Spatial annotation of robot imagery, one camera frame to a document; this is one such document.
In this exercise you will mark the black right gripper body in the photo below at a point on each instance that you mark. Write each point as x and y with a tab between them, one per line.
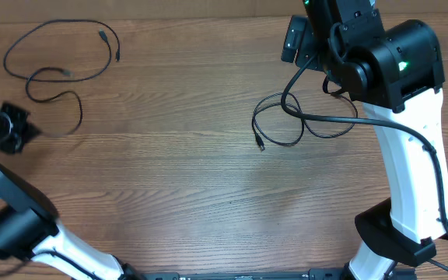
309	53

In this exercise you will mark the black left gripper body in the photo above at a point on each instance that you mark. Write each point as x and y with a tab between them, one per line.
12	129

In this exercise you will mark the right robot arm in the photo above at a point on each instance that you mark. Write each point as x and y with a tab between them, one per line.
397	74

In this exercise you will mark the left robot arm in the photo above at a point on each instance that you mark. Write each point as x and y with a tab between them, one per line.
30	230

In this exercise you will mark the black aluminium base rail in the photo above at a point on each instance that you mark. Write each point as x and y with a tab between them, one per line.
278	275

